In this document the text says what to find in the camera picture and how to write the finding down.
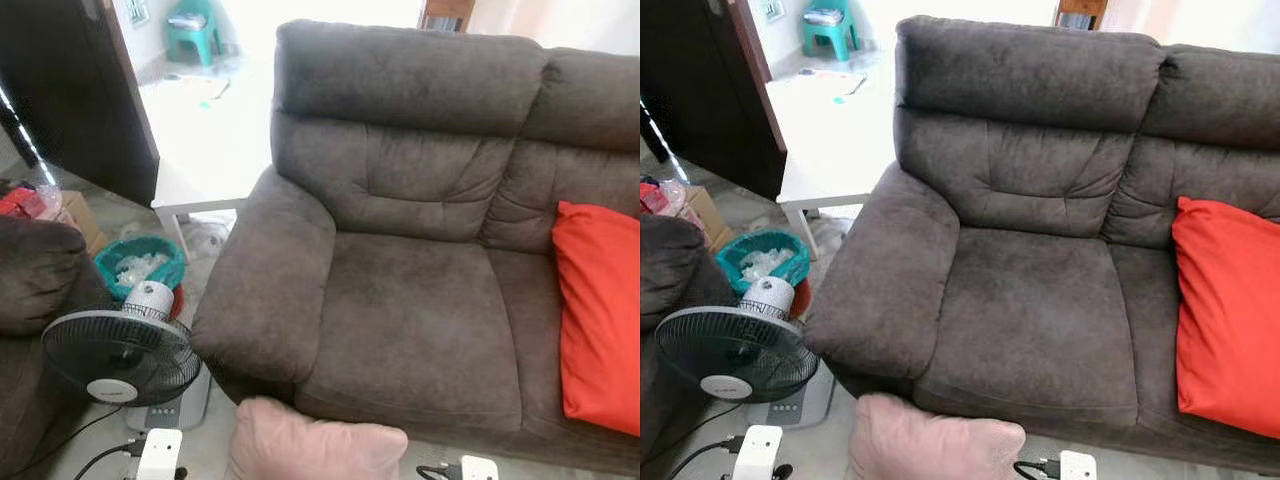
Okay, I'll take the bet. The red pillow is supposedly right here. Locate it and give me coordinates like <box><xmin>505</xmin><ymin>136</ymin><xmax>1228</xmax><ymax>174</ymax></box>
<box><xmin>1172</xmin><ymin>196</ymin><xmax>1280</xmax><ymax>441</ymax></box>
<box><xmin>552</xmin><ymin>200</ymin><xmax>641</xmax><ymax>438</ymax></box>

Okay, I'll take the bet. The grey-brown long sofa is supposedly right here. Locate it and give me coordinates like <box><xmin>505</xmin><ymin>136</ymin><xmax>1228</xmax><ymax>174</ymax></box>
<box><xmin>0</xmin><ymin>180</ymin><xmax>111</xmax><ymax>476</ymax></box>
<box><xmin>640</xmin><ymin>212</ymin><xmax>736</xmax><ymax>471</ymax></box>

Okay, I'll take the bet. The black white floor fan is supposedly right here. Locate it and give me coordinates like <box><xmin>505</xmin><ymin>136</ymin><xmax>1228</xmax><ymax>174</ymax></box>
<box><xmin>653</xmin><ymin>277</ymin><xmax>836</xmax><ymax>429</ymax></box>
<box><xmin>40</xmin><ymin>280</ymin><xmax>213</xmax><ymax>433</ymax></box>

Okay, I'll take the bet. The grey-brown two-seat sofa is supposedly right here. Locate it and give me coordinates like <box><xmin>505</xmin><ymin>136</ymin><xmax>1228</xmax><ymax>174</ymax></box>
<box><xmin>190</xmin><ymin>20</ymin><xmax>641</xmax><ymax>476</ymax></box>
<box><xmin>803</xmin><ymin>15</ymin><xmax>1280</xmax><ymax>476</ymax></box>

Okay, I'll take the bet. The pink pillow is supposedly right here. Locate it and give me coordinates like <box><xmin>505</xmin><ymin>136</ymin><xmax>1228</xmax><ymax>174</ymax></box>
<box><xmin>848</xmin><ymin>393</ymin><xmax>1028</xmax><ymax>480</ymax></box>
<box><xmin>228</xmin><ymin>397</ymin><xmax>409</xmax><ymax>480</ymax></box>

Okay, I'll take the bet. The red plastic packet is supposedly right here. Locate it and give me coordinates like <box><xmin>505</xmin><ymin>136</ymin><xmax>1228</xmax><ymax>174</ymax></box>
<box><xmin>640</xmin><ymin>178</ymin><xmax>691</xmax><ymax>216</ymax></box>
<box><xmin>0</xmin><ymin>185</ymin><xmax>61</xmax><ymax>221</ymax></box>

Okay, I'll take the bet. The brown cardboard box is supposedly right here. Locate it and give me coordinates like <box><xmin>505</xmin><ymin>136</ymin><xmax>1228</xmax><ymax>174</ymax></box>
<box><xmin>680</xmin><ymin>185</ymin><xmax>736</xmax><ymax>251</ymax></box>
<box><xmin>55</xmin><ymin>190</ymin><xmax>109</xmax><ymax>256</ymax></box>

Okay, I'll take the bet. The teal plastic basket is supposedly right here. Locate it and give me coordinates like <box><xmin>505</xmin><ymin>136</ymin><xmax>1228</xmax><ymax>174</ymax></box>
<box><xmin>715</xmin><ymin>230</ymin><xmax>811</xmax><ymax>296</ymax></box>
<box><xmin>95</xmin><ymin>235</ymin><xmax>188</xmax><ymax>301</ymax></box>

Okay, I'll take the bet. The dark brown door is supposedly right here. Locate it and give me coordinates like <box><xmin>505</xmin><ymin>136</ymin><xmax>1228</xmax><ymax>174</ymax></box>
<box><xmin>640</xmin><ymin>0</ymin><xmax>789</xmax><ymax>201</ymax></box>
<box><xmin>0</xmin><ymin>0</ymin><xmax>161</xmax><ymax>208</ymax></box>

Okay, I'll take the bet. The white low table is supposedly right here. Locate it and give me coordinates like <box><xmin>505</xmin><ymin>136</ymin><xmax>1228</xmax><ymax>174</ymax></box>
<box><xmin>150</xmin><ymin>75</ymin><xmax>276</xmax><ymax>263</ymax></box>
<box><xmin>775</xmin><ymin>70</ymin><xmax>901</xmax><ymax>261</ymax></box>

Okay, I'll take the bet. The teal plastic stool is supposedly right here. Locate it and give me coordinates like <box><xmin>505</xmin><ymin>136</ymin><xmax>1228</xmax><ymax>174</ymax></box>
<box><xmin>163</xmin><ymin>0</ymin><xmax>226</xmax><ymax>66</ymax></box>
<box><xmin>800</xmin><ymin>0</ymin><xmax>863</xmax><ymax>61</ymax></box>

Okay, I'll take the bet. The dark wooden shelf cabinet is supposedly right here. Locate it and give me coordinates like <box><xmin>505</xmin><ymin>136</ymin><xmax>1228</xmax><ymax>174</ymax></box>
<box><xmin>1053</xmin><ymin>0</ymin><xmax>1109</xmax><ymax>31</ymax></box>
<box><xmin>420</xmin><ymin>0</ymin><xmax>476</xmax><ymax>31</ymax></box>

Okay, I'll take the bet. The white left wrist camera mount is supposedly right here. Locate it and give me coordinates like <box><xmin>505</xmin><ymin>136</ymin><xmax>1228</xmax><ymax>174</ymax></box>
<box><xmin>137</xmin><ymin>428</ymin><xmax>184</xmax><ymax>480</ymax></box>
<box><xmin>732</xmin><ymin>425</ymin><xmax>784</xmax><ymax>480</ymax></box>

